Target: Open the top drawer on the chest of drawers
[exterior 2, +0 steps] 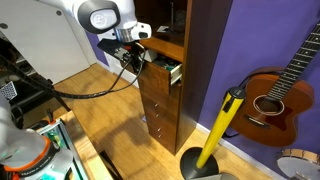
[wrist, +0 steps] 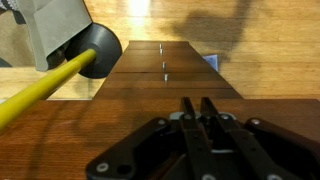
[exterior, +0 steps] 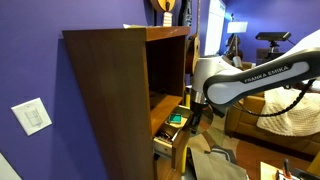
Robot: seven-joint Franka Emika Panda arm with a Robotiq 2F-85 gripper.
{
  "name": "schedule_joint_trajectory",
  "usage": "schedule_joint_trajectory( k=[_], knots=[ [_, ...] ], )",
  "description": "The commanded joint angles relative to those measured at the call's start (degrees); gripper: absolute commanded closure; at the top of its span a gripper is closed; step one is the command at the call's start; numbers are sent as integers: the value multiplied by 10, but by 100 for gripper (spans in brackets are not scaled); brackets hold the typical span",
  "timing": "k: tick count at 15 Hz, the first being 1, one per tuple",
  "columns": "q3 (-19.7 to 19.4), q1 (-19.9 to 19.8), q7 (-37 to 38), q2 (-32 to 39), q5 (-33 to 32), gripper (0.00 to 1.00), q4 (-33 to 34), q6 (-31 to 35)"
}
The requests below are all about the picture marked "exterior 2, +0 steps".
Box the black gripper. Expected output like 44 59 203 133
114 42 148 67

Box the wooden drawer with two knobs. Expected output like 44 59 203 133
144 111 178 155
139 89 181 134

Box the brown wooden chest of drawers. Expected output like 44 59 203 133
132 0 234 156

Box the white door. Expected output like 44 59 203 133
95 29 141 89

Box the small black box white label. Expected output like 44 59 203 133
155 24 172 35

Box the dark shelf ornament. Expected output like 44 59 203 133
168 0 187 34

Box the black orange bar clamp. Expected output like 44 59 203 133
45 108 57 127

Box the light wooden workbench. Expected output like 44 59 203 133
54 111 115 180

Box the black flat floor item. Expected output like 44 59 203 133
98 149 125 180

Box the black cluttered shelf rack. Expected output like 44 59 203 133
0 36 73 130

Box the checkerboard calibration marker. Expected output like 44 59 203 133
0 80 18 101

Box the grey folded sheet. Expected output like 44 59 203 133
192 172 240 180

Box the brown acoustic guitar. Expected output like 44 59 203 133
222 19 320 149

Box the banjo with white head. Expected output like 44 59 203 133
275 147 320 180

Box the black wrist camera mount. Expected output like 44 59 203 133
97 37 135 58

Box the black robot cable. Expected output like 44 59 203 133
0 42 148 101

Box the yellow post with black base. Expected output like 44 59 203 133
179 86 247 180

